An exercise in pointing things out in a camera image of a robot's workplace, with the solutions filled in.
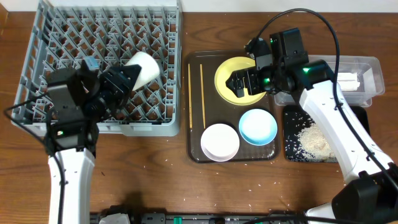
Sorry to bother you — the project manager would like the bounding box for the white plastic cup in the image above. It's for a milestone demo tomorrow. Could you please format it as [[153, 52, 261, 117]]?
[[125, 52, 160, 91]]

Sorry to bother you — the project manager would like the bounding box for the light blue bowl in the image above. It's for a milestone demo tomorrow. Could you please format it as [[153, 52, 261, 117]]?
[[238, 109, 278, 146]]

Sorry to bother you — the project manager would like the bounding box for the white shallow bowl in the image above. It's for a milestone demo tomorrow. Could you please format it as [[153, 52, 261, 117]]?
[[200, 123, 240, 162]]

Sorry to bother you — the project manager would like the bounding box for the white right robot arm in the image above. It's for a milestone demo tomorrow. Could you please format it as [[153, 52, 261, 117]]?
[[226, 29, 397, 223]]

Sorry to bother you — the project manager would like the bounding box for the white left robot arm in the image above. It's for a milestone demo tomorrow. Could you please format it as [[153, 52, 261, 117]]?
[[44, 65, 142, 223]]

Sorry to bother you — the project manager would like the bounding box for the black waste tray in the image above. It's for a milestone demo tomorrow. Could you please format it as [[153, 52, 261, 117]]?
[[282, 105, 371, 163]]

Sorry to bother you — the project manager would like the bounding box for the pile of rice waste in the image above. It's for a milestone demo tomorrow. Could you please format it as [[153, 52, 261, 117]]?
[[295, 123, 337, 162]]

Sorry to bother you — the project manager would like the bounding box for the clear plastic waste bin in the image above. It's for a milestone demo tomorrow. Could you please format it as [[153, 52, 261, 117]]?
[[274, 54, 386, 108]]

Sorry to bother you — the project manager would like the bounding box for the yellow round plate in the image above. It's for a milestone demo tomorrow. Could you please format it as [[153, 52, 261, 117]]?
[[215, 57, 266, 106]]

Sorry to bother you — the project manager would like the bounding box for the right wooden chopstick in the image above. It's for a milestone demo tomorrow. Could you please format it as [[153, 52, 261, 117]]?
[[200, 64, 206, 129]]

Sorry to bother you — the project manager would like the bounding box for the wooden chopstick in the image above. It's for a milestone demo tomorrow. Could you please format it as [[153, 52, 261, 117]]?
[[188, 64, 193, 129], [200, 64, 206, 129]]

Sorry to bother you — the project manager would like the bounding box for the dark brown serving tray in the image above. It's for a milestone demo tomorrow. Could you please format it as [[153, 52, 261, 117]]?
[[184, 50, 277, 164]]

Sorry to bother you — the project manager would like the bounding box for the left wooden chopstick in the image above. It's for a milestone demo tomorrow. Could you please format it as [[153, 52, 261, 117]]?
[[188, 64, 193, 129]]

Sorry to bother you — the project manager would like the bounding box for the grey plastic dish rack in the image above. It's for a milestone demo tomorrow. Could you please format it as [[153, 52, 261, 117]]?
[[12, 1, 183, 136]]

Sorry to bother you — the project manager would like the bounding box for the crumpled white napkin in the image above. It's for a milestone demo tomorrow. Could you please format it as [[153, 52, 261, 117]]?
[[337, 73, 360, 91]]

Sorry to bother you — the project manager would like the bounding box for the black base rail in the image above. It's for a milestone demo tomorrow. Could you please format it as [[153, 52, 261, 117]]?
[[90, 205, 298, 224]]

